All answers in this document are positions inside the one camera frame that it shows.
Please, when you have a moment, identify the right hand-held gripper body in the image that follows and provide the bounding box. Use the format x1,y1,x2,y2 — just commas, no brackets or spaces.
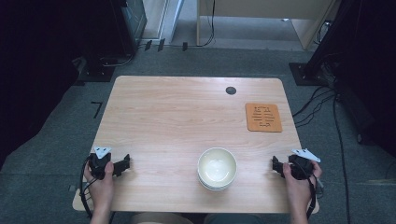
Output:
288,147,322,181

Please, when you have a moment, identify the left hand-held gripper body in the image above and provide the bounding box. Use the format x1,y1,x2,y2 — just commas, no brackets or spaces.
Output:
88,146,114,180

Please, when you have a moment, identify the person's left hand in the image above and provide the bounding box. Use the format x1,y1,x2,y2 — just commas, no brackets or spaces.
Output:
82,161,116,213

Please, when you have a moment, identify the person's right hand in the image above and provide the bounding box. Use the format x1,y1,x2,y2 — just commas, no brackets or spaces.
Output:
281,160,323,216

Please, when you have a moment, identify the orange square mat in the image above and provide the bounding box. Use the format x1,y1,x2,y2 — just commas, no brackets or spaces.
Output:
244,102,284,133

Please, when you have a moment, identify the cream ceramic bowl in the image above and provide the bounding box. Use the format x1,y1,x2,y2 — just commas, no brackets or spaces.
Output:
199,179,233,192
196,147,238,189

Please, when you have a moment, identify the black stand base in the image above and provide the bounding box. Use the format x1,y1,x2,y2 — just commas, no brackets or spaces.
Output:
76,55,117,84

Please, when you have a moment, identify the black curtain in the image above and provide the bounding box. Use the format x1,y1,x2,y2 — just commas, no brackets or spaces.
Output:
320,0,396,158
0,0,129,171

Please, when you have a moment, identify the glass-fronted dark cabinet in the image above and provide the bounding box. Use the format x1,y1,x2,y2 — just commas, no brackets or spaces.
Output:
109,0,149,59

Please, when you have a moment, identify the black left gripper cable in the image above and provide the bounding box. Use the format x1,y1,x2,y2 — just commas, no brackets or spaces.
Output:
78,155,95,219

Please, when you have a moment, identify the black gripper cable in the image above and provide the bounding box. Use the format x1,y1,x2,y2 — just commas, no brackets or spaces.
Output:
305,172,325,220
78,155,95,219

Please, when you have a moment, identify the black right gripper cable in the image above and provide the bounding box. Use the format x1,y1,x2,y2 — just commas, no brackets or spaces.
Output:
305,172,325,220

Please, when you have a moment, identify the long black floor cable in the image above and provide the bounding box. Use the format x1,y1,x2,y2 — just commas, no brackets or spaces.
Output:
332,94,352,224

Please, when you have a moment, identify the bundle of black floor cables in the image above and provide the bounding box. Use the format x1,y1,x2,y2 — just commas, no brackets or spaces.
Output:
291,85,338,129

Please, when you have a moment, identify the black stand with base plate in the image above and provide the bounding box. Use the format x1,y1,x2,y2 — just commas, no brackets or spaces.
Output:
288,0,362,87

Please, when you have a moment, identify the black hanging cable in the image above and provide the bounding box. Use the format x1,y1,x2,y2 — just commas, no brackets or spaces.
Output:
197,0,217,49

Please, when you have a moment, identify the light wooden desk frame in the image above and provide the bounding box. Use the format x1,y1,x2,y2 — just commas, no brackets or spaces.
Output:
195,0,341,51

